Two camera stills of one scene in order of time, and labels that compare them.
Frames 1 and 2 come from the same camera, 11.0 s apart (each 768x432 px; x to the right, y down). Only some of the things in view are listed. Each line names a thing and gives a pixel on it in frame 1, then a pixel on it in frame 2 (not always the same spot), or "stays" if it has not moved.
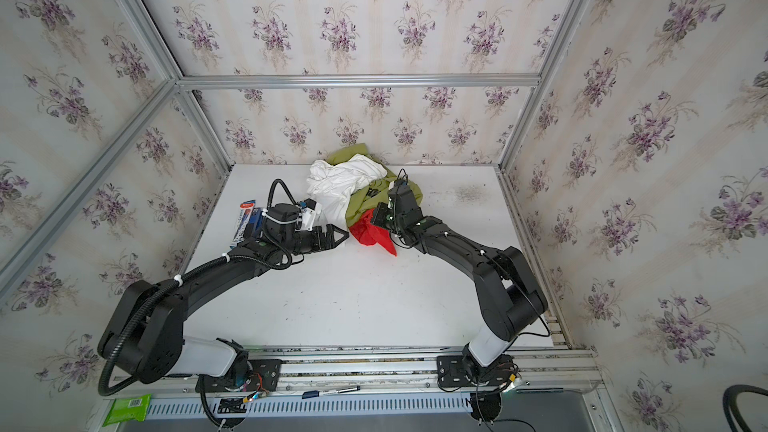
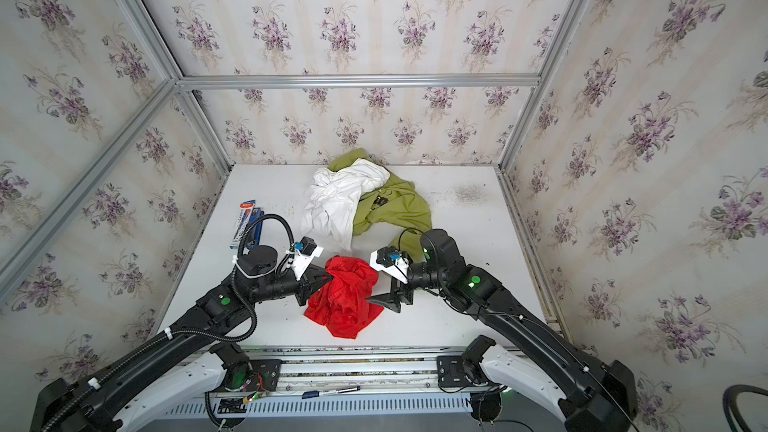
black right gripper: x=391 y=216 -> x=402 y=287
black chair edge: x=730 y=405 stays
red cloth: x=370 y=234 -> x=342 y=303
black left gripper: x=323 y=237 -> x=306 y=285
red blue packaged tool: x=250 y=222 stays
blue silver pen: x=316 y=393 stays
